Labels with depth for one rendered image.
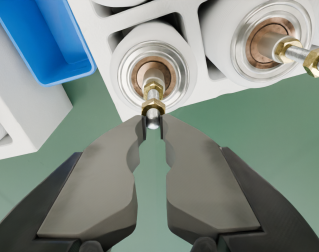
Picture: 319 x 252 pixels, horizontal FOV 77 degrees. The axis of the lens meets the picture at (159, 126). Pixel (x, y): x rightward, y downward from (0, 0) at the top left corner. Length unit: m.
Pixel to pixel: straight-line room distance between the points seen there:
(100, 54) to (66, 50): 0.21
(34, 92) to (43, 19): 0.15
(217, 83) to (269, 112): 0.30
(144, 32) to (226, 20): 0.08
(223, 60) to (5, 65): 0.33
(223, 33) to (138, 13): 0.11
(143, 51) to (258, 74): 0.12
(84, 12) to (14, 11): 0.17
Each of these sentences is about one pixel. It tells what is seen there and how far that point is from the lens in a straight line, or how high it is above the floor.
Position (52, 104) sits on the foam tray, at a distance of 0.48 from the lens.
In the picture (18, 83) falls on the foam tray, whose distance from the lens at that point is 0.42.
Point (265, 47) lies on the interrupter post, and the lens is 0.22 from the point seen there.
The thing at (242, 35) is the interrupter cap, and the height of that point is 0.25.
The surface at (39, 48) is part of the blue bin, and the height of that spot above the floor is 0.07.
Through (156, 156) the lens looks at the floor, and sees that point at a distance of 0.59.
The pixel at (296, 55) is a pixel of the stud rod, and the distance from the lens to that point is 0.19.
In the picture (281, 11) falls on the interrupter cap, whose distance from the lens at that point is 0.23.
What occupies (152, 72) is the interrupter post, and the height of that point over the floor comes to 0.27.
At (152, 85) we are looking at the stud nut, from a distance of 0.17.
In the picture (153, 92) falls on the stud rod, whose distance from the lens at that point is 0.17.
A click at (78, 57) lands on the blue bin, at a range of 0.50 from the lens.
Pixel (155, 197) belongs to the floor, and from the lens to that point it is 0.72.
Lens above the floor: 0.46
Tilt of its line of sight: 59 degrees down
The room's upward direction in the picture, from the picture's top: 178 degrees clockwise
